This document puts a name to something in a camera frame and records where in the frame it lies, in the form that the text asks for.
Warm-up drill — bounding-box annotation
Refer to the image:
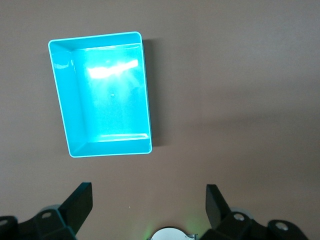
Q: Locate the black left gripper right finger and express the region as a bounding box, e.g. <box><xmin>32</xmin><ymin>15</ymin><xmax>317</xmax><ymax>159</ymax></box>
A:
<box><xmin>199</xmin><ymin>184</ymin><xmax>308</xmax><ymax>240</ymax></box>

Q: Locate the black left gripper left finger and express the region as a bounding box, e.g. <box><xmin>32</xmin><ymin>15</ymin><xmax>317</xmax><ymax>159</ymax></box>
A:
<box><xmin>0</xmin><ymin>182</ymin><xmax>94</xmax><ymax>240</ymax></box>

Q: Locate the teal plastic bin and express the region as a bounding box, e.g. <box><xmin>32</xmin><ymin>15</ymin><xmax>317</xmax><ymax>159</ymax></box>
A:
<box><xmin>47</xmin><ymin>31</ymin><xmax>153</xmax><ymax>158</ymax></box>

